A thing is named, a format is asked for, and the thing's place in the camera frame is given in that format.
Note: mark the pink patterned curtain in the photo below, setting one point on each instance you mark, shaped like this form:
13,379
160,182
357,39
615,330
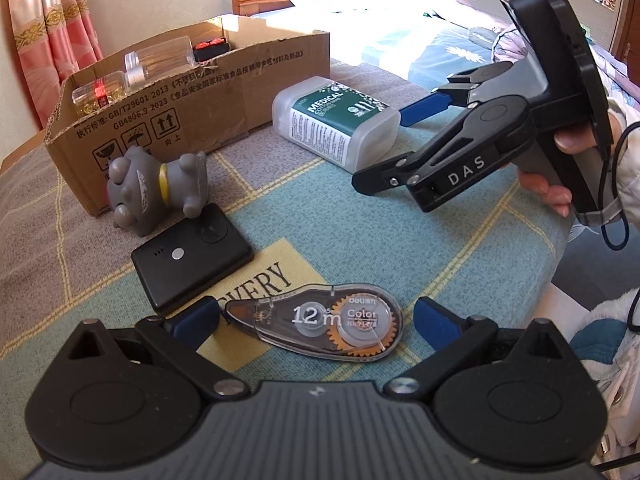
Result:
50,25

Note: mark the clear plastic jar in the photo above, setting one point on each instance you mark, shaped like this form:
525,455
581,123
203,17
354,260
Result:
165,57

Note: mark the white container with green label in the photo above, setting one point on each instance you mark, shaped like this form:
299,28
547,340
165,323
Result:
325,115

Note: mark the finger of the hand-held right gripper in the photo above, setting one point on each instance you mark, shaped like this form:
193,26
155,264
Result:
400,172
425,109

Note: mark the grey toy dog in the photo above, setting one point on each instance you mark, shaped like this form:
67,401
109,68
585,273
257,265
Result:
145,185

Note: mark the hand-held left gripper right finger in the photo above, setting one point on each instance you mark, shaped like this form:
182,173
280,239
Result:
435,317

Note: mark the light blue floral bedding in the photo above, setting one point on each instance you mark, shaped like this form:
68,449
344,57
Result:
425,45

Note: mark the small clear bottle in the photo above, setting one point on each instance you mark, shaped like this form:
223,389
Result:
100,92

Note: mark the person's right forearm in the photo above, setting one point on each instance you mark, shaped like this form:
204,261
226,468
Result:
627,160

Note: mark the person's right hand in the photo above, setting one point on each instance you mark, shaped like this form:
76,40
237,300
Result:
545,192

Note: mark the checked tablecloth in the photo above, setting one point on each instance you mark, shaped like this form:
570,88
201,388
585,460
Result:
450,240

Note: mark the cardboard box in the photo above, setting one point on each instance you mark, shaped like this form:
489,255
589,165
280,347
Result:
200,110

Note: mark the grey floral quilt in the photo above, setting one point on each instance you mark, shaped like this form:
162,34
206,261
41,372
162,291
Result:
507,42

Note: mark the black block with red buttons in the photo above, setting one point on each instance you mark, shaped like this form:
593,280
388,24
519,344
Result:
210,50

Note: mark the person's white jacket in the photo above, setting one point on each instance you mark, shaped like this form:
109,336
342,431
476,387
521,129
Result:
625,360

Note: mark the clear correction tape dispenser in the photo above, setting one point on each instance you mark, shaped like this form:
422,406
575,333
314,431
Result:
320,317

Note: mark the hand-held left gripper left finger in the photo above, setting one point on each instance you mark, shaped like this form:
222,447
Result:
197,317

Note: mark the black power bank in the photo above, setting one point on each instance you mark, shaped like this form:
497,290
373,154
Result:
190,260

